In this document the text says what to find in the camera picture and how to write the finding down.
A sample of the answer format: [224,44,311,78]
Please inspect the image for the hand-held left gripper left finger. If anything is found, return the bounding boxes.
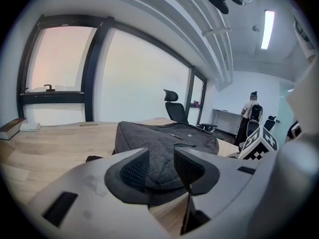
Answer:
[26,147,166,239]

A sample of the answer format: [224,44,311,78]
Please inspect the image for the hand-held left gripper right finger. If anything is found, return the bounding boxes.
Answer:
[173,146,262,239]

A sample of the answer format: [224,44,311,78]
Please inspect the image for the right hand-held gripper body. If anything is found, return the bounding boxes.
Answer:
[237,125,279,161]

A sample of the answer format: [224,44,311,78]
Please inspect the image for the dark grey backpack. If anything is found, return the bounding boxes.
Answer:
[86,120,220,207]

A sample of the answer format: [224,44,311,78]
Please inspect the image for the black chair with headrest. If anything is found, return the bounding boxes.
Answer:
[263,116,277,132]

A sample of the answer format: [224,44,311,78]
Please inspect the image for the white-framed black chair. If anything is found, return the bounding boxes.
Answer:
[235,104,264,146]

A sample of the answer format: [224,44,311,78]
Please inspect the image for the black mesh office chair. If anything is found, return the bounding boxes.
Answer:
[163,88,218,134]

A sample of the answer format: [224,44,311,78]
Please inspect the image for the brown hardcover book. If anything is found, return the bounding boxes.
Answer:
[0,118,27,141]

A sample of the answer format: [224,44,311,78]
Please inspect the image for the white ceiling pipes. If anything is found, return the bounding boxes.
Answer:
[149,0,234,91]

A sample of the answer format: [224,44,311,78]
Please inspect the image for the person's white printed shirt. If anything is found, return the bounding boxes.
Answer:
[293,5,319,62]

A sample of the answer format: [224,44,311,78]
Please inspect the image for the short ceiling light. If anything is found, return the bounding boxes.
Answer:
[261,9,275,50]

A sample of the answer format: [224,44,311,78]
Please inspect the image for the white wall desk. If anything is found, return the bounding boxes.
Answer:
[212,108,246,135]

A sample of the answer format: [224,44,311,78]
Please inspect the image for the black window frame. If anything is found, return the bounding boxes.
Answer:
[16,14,208,124]

